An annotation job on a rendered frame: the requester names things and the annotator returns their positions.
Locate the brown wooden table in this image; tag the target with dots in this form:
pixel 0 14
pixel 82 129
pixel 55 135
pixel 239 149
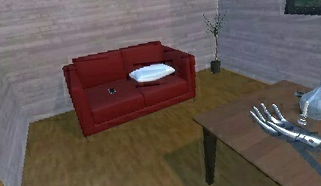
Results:
pixel 239 129

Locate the potted house plant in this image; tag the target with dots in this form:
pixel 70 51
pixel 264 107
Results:
pixel 215 37

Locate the silver hand sculpture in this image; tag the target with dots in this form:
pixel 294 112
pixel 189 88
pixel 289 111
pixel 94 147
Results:
pixel 286 128

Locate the small black round object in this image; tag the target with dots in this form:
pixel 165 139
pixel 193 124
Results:
pixel 112 90

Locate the red sofa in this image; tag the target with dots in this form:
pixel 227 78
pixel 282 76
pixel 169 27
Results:
pixel 112 101

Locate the white pillow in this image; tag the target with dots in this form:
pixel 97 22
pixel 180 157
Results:
pixel 151 72

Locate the small dark flat object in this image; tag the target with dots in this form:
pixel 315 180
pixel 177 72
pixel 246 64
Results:
pixel 300 92

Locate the pale glass vase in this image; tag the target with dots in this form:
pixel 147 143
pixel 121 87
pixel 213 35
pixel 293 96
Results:
pixel 320 103

